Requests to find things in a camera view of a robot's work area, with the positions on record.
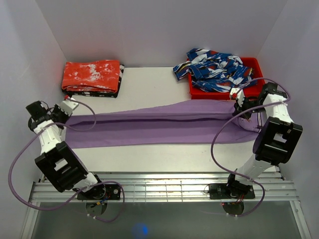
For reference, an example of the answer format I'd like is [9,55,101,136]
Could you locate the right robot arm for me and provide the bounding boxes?
[225,82,303,198]

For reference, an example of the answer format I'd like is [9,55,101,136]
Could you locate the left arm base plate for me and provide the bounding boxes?
[77,184,121,201]

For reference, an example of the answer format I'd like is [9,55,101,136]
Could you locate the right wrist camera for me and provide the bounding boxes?
[229,88,246,107]

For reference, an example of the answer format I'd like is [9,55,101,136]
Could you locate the purple cable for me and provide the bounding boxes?
[199,78,292,218]
[8,101,126,224]

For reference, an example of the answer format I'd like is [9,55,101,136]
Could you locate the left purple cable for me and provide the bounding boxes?
[8,101,126,224]

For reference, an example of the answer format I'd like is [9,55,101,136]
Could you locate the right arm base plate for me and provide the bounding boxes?
[204,183,255,199]

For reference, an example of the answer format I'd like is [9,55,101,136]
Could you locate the blue patterned trousers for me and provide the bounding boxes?
[173,48,257,93]

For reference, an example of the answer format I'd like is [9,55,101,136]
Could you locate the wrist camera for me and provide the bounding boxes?
[229,88,246,107]
[59,96,79,116]

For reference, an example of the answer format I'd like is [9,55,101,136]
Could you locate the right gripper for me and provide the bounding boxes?
[233,96,267,120]

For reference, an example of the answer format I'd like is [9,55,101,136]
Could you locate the purple trousers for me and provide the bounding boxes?
[65,100,263,148]

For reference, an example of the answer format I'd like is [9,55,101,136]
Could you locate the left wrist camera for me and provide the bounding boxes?
[59,96,79,116]

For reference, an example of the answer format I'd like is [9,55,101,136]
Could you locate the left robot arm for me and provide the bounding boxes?
[26,96,106,200]

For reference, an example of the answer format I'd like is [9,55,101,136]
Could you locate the aluminium frame rail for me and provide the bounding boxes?
[21,169,311,239]

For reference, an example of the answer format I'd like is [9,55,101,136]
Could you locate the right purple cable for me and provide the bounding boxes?
[199,78,292,218]

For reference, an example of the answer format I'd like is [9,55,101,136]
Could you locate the red plastic bin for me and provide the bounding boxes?
[187,57,265,101]

